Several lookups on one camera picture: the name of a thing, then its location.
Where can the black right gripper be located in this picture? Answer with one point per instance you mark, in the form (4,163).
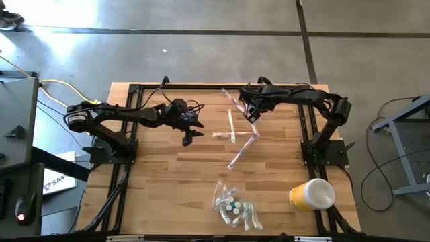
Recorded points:
(255,97)

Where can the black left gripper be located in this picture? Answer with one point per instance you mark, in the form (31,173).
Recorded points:
(179,114)

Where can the orange toothbrush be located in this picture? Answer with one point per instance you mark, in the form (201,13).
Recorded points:
(216,195)
(221,135)

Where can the clear acrylic organizer box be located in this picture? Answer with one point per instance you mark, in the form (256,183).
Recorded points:
(224,202)

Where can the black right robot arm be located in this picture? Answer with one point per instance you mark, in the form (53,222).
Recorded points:
(302,95)

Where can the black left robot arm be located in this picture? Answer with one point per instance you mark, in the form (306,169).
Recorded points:
(117,112)

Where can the wrapped green toothbrush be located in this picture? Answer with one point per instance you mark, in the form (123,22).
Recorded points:
(231,124)

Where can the wrapped pink toothbrush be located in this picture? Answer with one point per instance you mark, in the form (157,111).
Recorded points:
(230,99)

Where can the yellow white wipes canister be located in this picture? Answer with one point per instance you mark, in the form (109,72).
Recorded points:
(314,195)

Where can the black diagonal bar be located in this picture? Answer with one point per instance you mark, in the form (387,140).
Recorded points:
(60,164)

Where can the silver aluminium extrusion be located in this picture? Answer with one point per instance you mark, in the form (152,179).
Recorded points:
(312,239)

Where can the white printed box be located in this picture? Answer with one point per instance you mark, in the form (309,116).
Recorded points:
(58,174)

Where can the black wedge stand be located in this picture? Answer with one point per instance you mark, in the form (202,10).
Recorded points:
(16,132)

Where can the grey desk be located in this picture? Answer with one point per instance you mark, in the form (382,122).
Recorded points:
(16,111)

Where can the black computer mouse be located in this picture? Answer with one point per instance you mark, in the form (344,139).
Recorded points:
(26,205)

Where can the dark desk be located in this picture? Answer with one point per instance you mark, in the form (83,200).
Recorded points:
(6,222)

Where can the person's shoe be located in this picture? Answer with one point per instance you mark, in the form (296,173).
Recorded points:
(10,18)

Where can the black aluminium table frame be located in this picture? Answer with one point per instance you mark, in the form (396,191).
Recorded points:
(201,86)

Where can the grey metal table frame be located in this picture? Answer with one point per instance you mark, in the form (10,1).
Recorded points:
(401,151)

